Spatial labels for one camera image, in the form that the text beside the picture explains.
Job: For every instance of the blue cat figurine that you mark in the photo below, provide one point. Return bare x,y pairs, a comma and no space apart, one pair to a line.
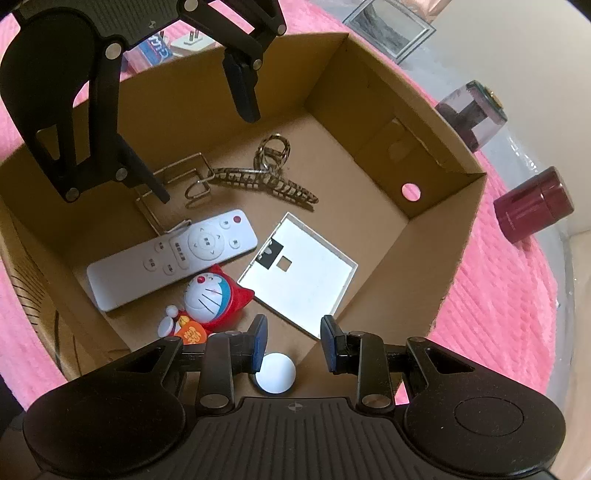
207,295

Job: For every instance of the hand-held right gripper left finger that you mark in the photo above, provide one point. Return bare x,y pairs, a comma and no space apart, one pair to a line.
259,344

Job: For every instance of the patterned hair claw clip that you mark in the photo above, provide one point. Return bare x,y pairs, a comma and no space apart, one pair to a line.
277,184

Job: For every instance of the white square charger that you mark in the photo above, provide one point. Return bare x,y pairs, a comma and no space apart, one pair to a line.
191,46

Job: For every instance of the silver picture frame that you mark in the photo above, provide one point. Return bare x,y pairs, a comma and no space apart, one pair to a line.
392,32

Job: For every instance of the clear glass jar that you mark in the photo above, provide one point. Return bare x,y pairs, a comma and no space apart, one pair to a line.
471,115

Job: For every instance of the maroon canister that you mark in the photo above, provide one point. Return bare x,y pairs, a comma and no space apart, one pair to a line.
533,205

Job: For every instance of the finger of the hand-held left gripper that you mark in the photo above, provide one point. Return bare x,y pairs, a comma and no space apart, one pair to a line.
147,180
242,87

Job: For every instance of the clear floss pick box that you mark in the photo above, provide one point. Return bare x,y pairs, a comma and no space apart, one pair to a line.
154,50

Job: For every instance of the brown cardboard box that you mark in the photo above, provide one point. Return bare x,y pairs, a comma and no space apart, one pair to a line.
369,115

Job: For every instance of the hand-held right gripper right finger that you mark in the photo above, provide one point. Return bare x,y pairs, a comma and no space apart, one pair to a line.
328,344

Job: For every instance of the white round disc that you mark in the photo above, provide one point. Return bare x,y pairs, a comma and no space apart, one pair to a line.
277,374

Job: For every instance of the white remote control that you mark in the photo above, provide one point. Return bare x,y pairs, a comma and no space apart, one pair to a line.
138,272

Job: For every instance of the white square panel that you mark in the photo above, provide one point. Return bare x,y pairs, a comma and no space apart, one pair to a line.
309,277

